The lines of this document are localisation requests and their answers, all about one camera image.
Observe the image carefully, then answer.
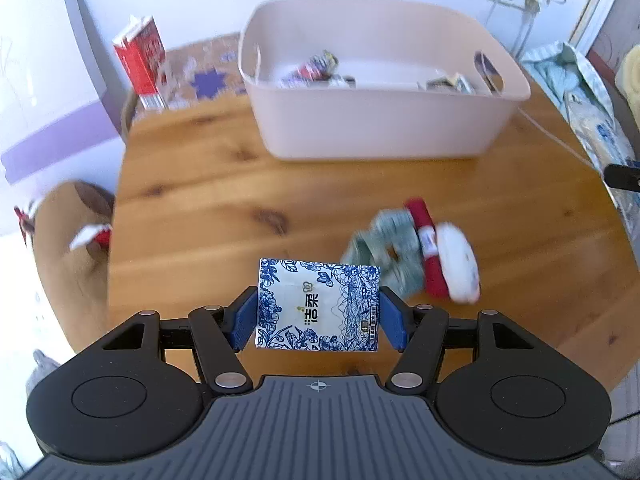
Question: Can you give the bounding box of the white purple wardrobe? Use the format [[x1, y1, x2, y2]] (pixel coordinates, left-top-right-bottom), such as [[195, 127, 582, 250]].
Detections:
[[0, 0, 126, 186]]

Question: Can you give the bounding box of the white charging cable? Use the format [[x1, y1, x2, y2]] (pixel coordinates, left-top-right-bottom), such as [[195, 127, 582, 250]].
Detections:
[[492, 0, 601, 171]]

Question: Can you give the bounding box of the white door frame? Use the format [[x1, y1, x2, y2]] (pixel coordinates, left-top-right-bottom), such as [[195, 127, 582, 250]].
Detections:
[[570, 0, 621, 56]]

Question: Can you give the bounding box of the yellow blanket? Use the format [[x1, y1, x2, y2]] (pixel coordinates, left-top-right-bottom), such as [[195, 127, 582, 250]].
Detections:
[[617, 45, 640, 96]]

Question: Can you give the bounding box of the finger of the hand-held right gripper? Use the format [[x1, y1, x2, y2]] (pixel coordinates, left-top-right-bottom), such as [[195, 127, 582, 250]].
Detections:
[[602, 162, 640, 191]]

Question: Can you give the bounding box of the brown plush toy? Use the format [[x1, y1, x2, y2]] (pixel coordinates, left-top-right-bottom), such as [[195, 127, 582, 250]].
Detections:
[[15, 180, 116, 356]]

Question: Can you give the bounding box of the white cat plush toy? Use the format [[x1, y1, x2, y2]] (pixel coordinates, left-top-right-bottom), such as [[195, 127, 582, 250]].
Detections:
[[404, 198, 482, 305]]

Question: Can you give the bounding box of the green sock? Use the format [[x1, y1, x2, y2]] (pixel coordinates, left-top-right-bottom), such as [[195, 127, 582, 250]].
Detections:
[[340, 208, 431, 298]]

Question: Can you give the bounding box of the red white milk carton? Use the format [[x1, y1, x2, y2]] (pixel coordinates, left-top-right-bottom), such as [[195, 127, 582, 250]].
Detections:
[[112, 15, 171, 111]]

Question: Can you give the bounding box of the white printed blanket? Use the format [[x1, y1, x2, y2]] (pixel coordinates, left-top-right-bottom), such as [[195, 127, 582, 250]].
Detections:
[[0, 230, 76, 480]]

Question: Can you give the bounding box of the brown chair back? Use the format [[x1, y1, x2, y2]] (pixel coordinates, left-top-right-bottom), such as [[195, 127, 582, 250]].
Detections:
[[121, 89, 141, 143]]

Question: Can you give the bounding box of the wooden desktop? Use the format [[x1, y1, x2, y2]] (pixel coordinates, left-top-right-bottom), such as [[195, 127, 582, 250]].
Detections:
[[106, 87, 640, 391]]

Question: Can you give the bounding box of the grey plush toy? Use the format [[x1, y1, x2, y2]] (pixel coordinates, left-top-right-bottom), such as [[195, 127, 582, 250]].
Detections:
[[25, 350, 66, 396]]

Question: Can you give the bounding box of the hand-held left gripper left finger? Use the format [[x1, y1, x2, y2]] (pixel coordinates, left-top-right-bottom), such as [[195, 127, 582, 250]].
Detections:
[[97, 286, 261, 395]]

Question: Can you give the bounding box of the blue floral tissue packet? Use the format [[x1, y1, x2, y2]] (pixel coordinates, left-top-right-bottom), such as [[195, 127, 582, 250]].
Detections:
[[254, 258, 382, 352]]

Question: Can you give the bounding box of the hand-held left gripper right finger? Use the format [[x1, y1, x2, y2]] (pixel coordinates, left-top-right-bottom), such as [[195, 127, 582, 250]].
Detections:
[[380, 287, 538, 395]]

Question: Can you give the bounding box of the colourful small juice box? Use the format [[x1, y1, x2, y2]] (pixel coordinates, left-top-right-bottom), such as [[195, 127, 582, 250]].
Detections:
[[280, 51, 341, 88]]

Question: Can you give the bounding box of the light blue clothing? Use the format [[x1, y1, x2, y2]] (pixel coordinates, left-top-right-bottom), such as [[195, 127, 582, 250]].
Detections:
[[520, 42, 640, 241]]

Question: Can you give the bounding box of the brown floral table mat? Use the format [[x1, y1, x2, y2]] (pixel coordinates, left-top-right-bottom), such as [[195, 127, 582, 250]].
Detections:
[[162, 32, 251, 108]]

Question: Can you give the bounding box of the beige plastic storage bin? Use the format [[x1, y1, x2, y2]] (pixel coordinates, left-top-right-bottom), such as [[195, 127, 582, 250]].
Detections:
[[238, 0, 532, 161]]

